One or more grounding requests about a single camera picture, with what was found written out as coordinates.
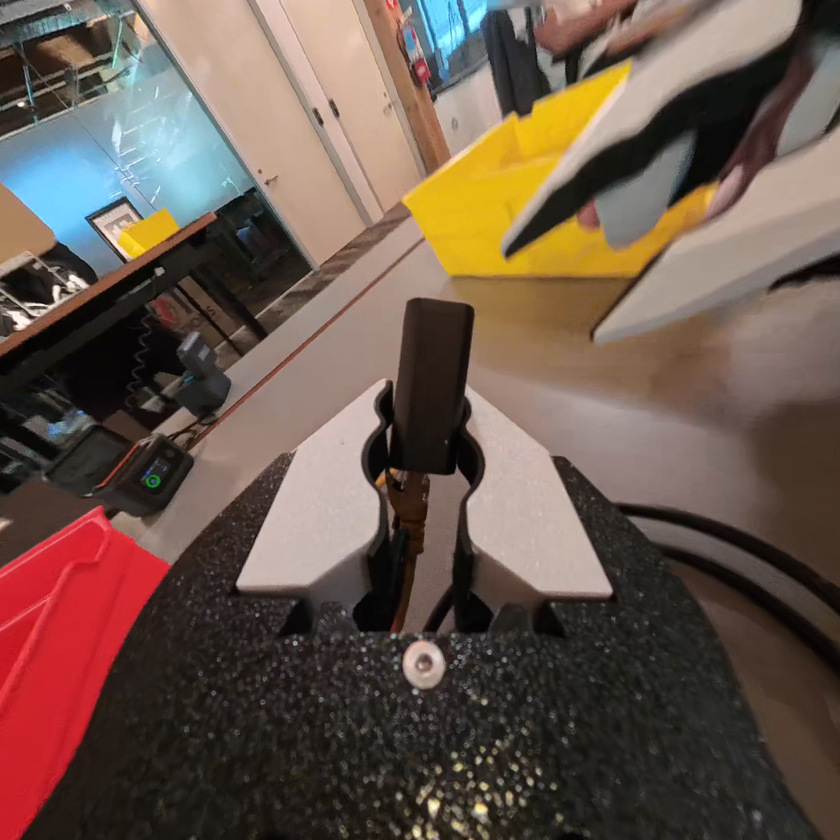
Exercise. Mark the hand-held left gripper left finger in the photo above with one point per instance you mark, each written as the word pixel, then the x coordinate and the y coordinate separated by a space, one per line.
pixel 308 525

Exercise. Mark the white door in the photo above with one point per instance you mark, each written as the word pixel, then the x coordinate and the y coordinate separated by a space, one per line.
pixel 262 98
pixel 367 79

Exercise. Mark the dark jacket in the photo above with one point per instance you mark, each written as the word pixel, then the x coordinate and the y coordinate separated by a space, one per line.
pixel 518 72

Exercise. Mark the red plastic bin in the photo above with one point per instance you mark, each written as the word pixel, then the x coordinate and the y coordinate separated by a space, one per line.
pixel 52 656

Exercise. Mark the yellow plastic bin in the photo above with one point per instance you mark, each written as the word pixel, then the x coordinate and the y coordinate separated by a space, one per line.
pixel 472 223

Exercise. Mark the wooden post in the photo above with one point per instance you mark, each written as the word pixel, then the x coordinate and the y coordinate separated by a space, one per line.
pixel 413 118

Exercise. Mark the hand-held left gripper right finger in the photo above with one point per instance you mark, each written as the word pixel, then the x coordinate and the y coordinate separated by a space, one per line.
pixel 538 525

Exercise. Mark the glass office partition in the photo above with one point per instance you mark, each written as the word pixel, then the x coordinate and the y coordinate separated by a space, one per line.
pixel 131 144

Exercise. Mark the small yellow bin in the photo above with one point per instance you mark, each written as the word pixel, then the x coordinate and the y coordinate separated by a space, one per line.
pixel 151 236

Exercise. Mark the plywood board on clear stand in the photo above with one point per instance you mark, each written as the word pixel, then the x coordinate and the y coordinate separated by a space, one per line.
pixel 23 223

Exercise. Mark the cardboard box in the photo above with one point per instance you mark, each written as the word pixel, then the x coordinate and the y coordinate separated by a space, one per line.
pixel 190 308

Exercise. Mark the black picture frame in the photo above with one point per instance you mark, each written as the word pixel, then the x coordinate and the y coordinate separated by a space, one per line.
pixel 108 220

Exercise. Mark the black ethernet splitter adapter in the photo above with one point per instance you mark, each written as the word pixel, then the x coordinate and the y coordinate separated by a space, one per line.
pixel 430 394

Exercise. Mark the brown desk with black frame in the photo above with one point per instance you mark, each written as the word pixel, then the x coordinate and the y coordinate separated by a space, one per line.
pixel 98 289

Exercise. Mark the black portable power station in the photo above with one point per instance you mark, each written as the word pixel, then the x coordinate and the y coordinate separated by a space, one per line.
pixel 151 472

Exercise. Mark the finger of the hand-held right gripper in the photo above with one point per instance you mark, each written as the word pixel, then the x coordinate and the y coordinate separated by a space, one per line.
pixel 709 72
pixel 754 249

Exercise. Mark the dark grey battery charger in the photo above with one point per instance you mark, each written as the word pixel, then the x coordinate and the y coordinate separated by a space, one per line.
pixel 207 387

